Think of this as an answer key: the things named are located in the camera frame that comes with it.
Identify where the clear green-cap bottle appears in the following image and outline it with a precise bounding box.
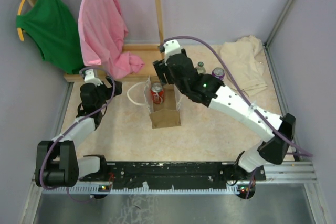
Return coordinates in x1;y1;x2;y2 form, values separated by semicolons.
196;61;206;74

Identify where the red soda can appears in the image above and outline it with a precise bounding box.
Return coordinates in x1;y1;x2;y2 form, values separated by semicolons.
150;82;164;104

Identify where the purple soda can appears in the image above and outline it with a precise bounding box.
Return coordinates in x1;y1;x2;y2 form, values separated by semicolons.
212;67;225;80

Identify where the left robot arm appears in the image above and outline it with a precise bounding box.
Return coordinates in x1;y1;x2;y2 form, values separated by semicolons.
35;77;122;189

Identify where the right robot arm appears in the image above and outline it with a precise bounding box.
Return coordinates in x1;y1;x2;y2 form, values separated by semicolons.
153;45;296;180

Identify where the wooden clothes rack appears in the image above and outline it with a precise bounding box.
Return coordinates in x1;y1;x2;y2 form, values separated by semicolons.
19;0;163;82

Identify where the pink t-shirt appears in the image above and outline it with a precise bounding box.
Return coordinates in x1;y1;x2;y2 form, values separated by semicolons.
78;0;144;79

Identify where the beige folded cloth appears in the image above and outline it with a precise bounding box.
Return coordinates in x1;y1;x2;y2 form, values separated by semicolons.
220;35;267;97

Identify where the green tank top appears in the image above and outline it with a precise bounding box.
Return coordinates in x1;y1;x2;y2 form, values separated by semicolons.
16;0;85;74

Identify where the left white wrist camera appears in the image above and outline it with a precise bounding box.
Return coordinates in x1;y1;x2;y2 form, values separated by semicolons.
80;69;103;87

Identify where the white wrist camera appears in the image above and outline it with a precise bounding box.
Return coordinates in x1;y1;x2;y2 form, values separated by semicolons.
80;69;103;87
159;39;182;58

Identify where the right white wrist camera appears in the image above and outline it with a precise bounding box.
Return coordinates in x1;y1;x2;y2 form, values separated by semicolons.
159;39;182;58

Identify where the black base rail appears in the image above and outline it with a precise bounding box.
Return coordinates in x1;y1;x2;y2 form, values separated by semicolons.
80;162;266;193

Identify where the aluminium frame rail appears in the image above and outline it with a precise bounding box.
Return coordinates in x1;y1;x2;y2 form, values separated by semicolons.
42;161;317;198

